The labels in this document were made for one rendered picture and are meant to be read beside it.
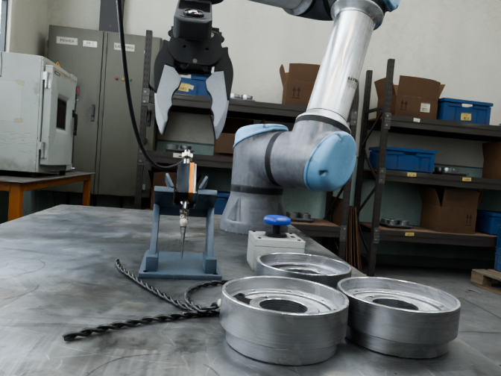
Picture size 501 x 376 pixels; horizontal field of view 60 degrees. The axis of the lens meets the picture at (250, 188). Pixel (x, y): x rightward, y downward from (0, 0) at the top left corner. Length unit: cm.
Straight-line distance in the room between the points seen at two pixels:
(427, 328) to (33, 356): 29
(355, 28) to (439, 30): 431
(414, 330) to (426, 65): 481
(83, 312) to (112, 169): 382
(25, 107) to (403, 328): 242
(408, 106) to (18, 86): 322
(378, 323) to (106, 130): 397
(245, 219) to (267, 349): 58
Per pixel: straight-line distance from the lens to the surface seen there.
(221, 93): 61
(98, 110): 428
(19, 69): 266
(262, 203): 91
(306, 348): 34
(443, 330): 40
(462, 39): 539
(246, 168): 91
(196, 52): 62
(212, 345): 37
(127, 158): 421
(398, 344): 39
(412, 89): 440
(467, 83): 533
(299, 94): 405
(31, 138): 260
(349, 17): 100
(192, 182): 59
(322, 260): 54
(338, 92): 90
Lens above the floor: 94
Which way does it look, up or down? 3 degrees down
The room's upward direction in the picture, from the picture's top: 5 degrees clockwise
